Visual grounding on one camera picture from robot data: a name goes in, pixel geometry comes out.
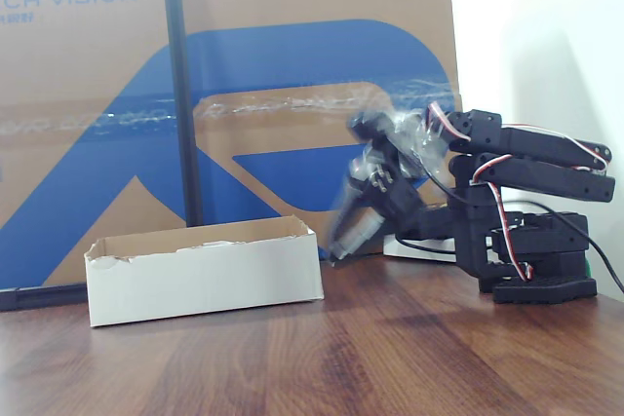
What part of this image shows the tape-wrapped black webcam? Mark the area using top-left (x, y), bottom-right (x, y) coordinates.
top-left (346, 106), bottom-right (453, 184)

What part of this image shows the black webcam cable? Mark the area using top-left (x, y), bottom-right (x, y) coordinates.
top-left (422, 162), bottom-right (624, 293)

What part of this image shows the large brown blue-printed carton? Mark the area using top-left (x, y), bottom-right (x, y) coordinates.
top-left (0, 0), bottom-right (464, 291)

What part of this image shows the white power strip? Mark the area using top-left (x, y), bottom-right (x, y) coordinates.
top-left (382, 234), bottom-right (458, 262)

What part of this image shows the white cardboard box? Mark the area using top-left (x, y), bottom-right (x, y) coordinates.
top-left (83, 214), bottom-right (325, 328)

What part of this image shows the black metal pole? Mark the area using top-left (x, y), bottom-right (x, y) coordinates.
top-left (159, 0), bottom-right (205, 228)

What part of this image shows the black stand base bar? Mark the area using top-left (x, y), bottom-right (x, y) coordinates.
top-left (0, 283), bottom-right (90, 312)

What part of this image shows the black power adapter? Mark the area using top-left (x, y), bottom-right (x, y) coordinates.
top-left (419, 205), bottom-right (460, 242)

